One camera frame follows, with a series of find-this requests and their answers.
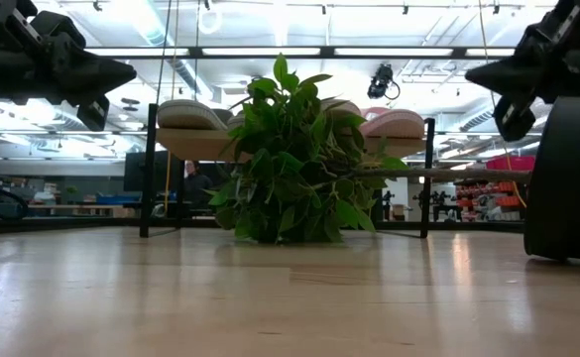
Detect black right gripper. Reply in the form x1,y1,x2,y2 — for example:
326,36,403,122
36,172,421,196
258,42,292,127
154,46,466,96
465,0,580,143

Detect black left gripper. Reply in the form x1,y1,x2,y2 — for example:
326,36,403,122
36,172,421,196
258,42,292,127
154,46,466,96
0,0,138,133

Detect pink slide sandal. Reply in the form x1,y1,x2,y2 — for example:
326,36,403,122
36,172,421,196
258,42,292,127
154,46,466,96
358,106,426,141
318,97,365,120

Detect red storage bin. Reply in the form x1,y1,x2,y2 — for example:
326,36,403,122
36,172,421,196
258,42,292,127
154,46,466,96
485,155,537,173

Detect rack of orange bins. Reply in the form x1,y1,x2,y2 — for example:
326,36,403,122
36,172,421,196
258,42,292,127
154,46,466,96
455,180,523,222

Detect blue storage bin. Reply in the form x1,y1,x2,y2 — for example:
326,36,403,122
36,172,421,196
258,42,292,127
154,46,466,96
95,193,142,205

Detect person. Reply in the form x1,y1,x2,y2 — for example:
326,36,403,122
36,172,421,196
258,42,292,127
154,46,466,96
183,159,215,208

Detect artificial green plant black pot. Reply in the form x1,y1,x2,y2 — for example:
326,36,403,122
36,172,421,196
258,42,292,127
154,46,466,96
206,53,580,263

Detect silver ventilation duct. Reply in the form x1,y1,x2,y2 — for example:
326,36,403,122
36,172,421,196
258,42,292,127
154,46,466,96
130,14,224,103

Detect wooden shelf with black frame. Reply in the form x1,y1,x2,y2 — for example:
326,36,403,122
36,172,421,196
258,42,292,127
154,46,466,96
139,102,437,240

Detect black camera on frame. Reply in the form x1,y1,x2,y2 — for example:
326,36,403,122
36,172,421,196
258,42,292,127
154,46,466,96
366,62,402,100

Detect black aluminium rig frame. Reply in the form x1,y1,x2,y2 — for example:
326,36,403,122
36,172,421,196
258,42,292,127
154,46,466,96
0,45,526,234

